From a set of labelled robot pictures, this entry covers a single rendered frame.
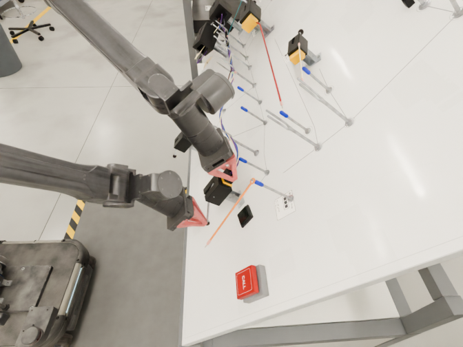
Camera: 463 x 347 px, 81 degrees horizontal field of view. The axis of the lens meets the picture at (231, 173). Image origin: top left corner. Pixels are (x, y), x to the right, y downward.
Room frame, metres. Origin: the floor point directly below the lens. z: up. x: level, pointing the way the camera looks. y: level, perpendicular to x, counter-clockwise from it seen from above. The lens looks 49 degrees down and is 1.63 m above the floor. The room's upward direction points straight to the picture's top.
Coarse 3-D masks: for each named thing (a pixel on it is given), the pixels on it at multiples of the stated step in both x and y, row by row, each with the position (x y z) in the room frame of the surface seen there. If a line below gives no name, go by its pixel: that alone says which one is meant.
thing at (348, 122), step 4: (300, 80) 0.39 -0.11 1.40; (300, 84) 0.38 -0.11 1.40; (304, 84) 0.39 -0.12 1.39; (304, 88) 0.38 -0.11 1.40; (308, 88) 0.39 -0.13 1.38; (312, 92) 0.38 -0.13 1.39; (316, 92) 0.39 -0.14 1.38; (316, 96) 0.38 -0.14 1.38; (320, 96) 0.39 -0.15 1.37; (320, 100) 0.38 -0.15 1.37; (324, 100) 0.39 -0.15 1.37; (324, 104) 0.39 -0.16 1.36; (328, 104) 0.39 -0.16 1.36; (332, 108) 0.39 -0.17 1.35; (336, 112) 0.39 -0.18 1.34; (340, 116) 0.39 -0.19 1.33; (344, 116) 0.39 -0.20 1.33; (344, 120) 0.39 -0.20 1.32; (348, 120) 0.39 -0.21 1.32; (352, 120) 0.39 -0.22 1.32; (344, 124) 0.39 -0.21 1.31; (348, 124) 0.39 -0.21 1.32; (352, 124) 0.38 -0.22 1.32
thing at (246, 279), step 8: (240, 272) 0.20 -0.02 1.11; (248, 272) 0.19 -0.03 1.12; (240, 280) 0.18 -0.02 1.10; (248, 280) 0.18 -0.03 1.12; (256, 280) 0.17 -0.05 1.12; (240, 288) 0.17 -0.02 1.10; (248, 288) 0.16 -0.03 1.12; (256, 288) 0.16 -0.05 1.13; (240, 296) 0.15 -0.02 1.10; (248, 296) 0.15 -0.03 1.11
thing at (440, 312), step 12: (432, 276) 0.23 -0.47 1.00; (444, 276) 0.23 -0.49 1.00; (432, 288) 0.21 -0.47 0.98; (444, 288) 0.20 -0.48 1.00; (444, 300) 0.18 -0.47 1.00; (456, 300) 0.17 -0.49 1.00; (420, 312) 0.18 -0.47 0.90; (432, 312) 0.17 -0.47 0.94; (444, 312) 0.16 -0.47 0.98; (456, 312) 0.15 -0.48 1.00; (408, 324) 0.16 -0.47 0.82; (420, 324) 0.15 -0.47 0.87; (432, 324) 0.14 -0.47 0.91
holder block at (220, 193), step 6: (210, 180) 0.41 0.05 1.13; (216, 180) 0.39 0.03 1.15; (210, 186) 0.39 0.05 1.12; (216, 186) 0.38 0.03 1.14; (222, 186) 0.38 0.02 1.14; (204, 192) 0.39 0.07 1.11; (210, 192) 0.37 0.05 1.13; (216, 192) 0.37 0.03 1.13; (222, 192) 0.37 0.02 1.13; (228, 192) 0.38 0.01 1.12; (210, 198) 0.37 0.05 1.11; (216, 198) 0.37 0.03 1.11; (222, 198) 0.37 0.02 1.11; (216, 204) 0.36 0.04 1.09
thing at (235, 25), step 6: (216, 0) 1.20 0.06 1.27; (222, 0) 1.20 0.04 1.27; (216, 6) 1.14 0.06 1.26; (222, 6) 1.14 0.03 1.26; (228, 6) 1.19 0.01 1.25; (210, 12) 1.17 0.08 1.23; (216, 12) 1.14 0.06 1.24; (222, 12) 1.18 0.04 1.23; (228, 12) 1.14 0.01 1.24; (210, 18) 1.14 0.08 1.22; (216, 18) 1.18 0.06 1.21; (222, 18) 1.18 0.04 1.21; (228, 18) 1.14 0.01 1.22; (216, 24) 1.14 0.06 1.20; (234, 24) 1.20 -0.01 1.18; (240, 30) 1.19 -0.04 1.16
